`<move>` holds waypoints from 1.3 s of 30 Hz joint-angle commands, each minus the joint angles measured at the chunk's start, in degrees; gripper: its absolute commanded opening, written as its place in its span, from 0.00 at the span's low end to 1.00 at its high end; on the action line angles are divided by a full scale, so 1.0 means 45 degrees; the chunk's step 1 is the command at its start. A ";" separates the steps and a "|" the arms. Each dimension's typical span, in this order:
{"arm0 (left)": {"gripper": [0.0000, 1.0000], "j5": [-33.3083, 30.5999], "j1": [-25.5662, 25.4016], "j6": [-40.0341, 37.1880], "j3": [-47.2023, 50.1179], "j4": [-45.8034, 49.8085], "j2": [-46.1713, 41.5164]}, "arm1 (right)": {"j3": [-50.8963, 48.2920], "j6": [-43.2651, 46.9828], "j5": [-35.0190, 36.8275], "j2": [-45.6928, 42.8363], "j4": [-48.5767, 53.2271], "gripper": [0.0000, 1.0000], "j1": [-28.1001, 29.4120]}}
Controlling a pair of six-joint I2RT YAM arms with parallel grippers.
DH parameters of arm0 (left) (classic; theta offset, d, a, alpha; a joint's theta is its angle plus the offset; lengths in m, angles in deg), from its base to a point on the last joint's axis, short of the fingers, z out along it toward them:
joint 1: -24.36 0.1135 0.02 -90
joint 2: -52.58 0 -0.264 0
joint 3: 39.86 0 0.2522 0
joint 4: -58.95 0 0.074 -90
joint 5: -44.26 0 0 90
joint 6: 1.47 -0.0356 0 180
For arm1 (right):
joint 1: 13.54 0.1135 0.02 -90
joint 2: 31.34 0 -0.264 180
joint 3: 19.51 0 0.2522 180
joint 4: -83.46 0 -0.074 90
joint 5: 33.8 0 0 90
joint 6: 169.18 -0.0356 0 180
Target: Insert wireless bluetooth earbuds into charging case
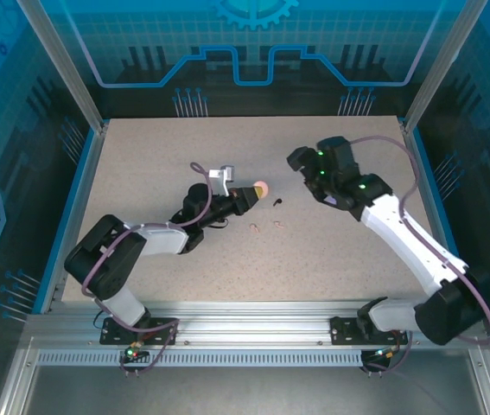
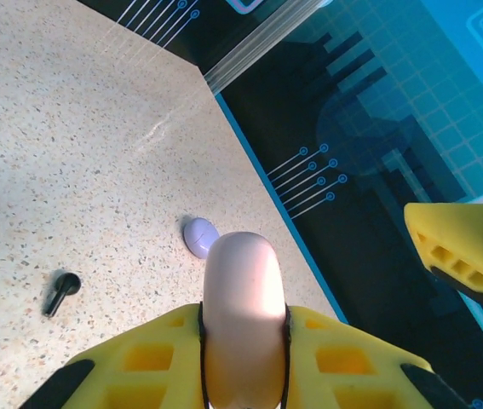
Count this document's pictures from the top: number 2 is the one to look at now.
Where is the purple earbud charging case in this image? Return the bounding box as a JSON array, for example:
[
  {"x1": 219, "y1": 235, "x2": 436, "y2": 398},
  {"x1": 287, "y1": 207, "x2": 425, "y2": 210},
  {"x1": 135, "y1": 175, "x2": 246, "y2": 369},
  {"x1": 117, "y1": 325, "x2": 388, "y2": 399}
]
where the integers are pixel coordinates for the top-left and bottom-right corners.
[{"x1": 182, "y1": 216, "x2": 221, "y2": 260}]

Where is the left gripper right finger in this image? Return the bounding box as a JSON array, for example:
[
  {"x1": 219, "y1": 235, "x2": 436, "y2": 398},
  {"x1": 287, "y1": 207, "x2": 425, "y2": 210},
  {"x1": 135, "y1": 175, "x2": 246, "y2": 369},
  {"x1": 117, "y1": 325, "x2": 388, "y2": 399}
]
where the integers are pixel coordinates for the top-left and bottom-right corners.
[{"x1": 284, "y1": 304, "x2": 474, "y2": 409}]

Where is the pink earbud charging case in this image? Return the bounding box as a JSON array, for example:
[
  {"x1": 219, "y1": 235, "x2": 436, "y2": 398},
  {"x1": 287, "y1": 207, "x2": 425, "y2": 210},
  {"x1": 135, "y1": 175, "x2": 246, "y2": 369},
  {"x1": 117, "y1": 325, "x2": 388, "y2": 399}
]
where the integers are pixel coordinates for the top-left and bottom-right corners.
[{"x1": 202, "y1": 232, "x2": 290, "y2": 409}]

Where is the aluminium frame post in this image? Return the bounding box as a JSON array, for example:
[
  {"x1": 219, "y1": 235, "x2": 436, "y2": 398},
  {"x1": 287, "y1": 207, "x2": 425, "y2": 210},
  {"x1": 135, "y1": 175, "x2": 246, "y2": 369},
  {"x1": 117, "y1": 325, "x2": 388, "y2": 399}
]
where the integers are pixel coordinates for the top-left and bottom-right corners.
[{"x1": 204, "y1": 0, "x2": 325, "y2": 94}]

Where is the black earbud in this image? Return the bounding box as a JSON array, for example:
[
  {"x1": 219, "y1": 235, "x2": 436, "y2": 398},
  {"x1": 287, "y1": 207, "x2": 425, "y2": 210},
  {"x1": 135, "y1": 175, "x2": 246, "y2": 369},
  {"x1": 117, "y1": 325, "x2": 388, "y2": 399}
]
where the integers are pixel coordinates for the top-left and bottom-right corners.
[{"x1": 42, "y1": 272, "x2": 82, "y2": 319}]

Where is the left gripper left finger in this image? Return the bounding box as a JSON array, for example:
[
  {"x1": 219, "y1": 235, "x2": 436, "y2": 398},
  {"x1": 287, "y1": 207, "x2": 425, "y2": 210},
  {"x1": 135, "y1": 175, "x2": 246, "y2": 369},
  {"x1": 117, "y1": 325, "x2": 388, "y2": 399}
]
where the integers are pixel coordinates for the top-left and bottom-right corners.
[{"x1": 19, "y1": 302, "x2": 208, "y2": 409}]

